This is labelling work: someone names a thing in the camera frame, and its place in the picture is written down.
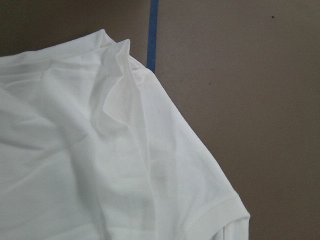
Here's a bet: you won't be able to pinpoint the white long-sleeve printed shirt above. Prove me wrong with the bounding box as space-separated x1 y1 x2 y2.
0 29 250 240

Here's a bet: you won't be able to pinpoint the blue tape grid lines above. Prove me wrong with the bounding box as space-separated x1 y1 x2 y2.
146 0 159 73

